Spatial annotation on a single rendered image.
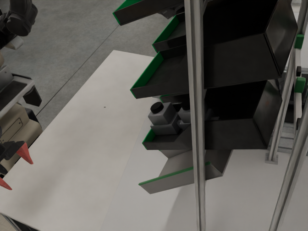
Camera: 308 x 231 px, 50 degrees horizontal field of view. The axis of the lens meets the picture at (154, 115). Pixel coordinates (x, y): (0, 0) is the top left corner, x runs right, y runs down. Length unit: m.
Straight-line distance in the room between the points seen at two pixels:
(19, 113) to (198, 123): 1.02
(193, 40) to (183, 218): 0.67
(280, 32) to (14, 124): 1.16
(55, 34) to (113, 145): 2.64
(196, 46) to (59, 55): 2.97
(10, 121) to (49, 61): 1.96
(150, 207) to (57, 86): 2.10
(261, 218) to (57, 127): 0.81
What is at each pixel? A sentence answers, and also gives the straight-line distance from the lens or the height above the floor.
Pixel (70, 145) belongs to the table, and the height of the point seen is 0.86.
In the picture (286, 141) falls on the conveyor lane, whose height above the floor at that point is 0.92.
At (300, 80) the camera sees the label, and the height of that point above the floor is 1.34.
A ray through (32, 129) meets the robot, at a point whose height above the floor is 0.80.
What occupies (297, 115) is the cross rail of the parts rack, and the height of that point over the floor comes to 1.31.
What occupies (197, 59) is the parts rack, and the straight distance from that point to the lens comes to 0.47.
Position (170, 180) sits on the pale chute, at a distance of 0.82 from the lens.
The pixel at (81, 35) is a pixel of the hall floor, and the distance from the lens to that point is 3.60.
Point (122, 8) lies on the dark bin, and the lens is 0.53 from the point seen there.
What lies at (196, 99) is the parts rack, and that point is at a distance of 0.53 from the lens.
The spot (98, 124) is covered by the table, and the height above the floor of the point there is 0.86.
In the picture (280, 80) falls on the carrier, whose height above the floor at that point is 0.99.
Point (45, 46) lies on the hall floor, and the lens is 3.61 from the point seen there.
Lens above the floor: 1.78
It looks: 45 degrees down
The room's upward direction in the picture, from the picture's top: 10 degrees counter-clockwise
